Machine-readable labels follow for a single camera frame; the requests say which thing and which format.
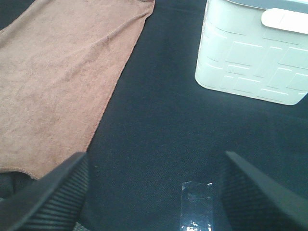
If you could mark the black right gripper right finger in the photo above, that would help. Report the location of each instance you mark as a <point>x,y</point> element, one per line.
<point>253,201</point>

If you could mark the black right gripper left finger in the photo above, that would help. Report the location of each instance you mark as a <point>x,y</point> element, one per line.
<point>52,203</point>

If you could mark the brown microfiber towel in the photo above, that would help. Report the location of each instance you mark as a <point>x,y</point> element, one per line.
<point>60,61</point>

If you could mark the clear tape strip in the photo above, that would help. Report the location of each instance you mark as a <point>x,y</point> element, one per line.
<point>196,212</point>

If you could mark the black table cloth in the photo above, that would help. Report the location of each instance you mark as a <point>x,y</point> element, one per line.
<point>162,129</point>

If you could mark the white plastic storage bin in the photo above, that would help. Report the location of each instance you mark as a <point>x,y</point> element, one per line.
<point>256,49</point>

